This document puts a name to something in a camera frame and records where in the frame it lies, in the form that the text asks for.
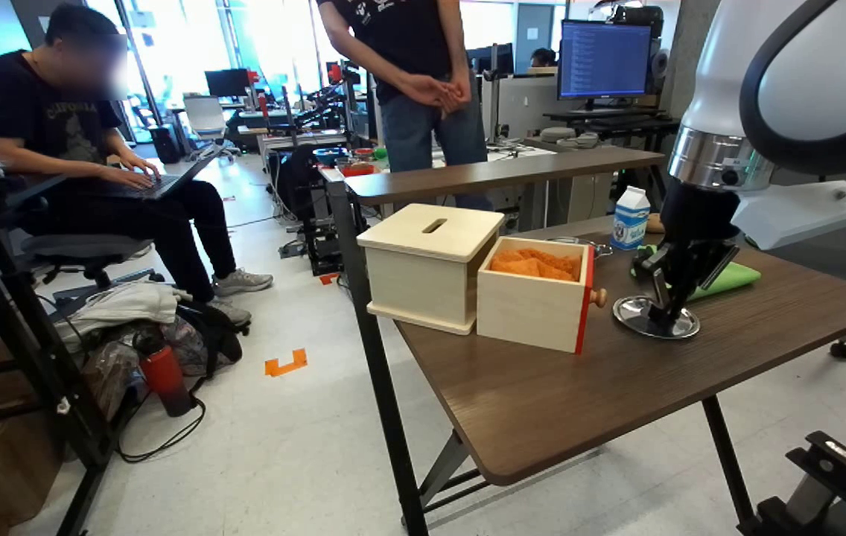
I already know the shiny steel pot lid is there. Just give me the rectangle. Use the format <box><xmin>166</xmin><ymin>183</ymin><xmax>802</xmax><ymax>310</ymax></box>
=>
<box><xmin>611</xmin><ymin>292</ymin><xmax>701</xmax><ymax>341</ymax></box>

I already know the black metal rack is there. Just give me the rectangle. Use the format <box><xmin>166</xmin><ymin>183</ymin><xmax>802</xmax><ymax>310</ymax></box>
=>
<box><xmin>0</xmin><ymin>174</ymin><xmax>114</xmax><ymax>536</ymax></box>

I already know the red water bottle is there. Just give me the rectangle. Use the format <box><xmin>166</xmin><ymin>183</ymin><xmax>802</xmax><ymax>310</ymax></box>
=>
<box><xmin>136</xmin><ymin>337</ymin><xmax>193</xmax><ymax>417</ymax></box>

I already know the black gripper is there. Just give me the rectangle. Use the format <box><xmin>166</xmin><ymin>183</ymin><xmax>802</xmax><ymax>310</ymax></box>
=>
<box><xmin>646</xmin><ymin>182</ymin><xmax>740</xmax><ymax>310</ymax></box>

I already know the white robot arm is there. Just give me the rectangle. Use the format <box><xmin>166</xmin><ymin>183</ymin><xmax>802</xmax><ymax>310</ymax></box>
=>
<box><xmin>649</xmin><ymin>0</ymin><xmax>846</xmax><ymax>310</ymax></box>

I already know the green folded cloth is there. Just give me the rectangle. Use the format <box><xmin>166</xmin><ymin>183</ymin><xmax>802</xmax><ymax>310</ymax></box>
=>
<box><xmin>693</xmin><ymin>261</ymin><xmax>759</xmax><ymax>301</ymax></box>

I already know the black backpack on floor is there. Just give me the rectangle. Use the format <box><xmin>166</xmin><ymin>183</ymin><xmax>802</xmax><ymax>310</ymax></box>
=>
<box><xmin>177</xmin><ymin>301</ymin><xmax>250</xmax><ymax>372</ymax></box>

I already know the standing person dark shirt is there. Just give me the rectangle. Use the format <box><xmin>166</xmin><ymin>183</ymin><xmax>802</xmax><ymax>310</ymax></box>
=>
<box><xmin>315</xmin><ymin>0</ymin><xmax>486</xmax><ymax>171</ymax></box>

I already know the wooden box with red drawer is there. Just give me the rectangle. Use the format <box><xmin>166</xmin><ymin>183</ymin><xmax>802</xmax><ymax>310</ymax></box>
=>
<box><xmin>358</xmin><ymin>203</ymin><xmax>604</xmax><ymax>353</ymax></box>

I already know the orange tape floor marker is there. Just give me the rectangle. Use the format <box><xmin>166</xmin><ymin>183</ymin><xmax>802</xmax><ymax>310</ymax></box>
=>
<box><xmin>263</xmin><ymin>347</ymin><xmax>308</xmax><ymax>377</ymax></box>

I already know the seated person with laptop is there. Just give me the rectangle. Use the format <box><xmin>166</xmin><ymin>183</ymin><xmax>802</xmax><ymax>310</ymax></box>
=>
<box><xmin>0</xmin><ymin>3</ymin><xmax>275</xmax><ymax>323</ymax></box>

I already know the white plastic bottle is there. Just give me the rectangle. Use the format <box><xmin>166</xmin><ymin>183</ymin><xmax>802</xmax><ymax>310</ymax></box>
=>
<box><xmin>614</xmin><ymin>183</ymin><xmax>649</xmax><ymax>250</ymax></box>

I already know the grey background desk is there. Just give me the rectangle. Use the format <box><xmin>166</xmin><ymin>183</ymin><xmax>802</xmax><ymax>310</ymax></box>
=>
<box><xmin>328</xmin><ymin>146</ymin><xmax>665</xmax><ymax>206</ymax></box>

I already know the computer monitor blue screen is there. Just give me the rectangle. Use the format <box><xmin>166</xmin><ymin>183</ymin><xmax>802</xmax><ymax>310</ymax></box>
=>
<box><xmin>556</xmin><ymin>21</ymin><xmax>652</xmax><ymax>98</ymax></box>

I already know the black tripod base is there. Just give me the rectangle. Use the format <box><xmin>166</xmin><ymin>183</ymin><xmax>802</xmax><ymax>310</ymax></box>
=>
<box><xmin>757</xmin><ymin>432</ymin><xmax>846</xmax><ymax>536</ymax></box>

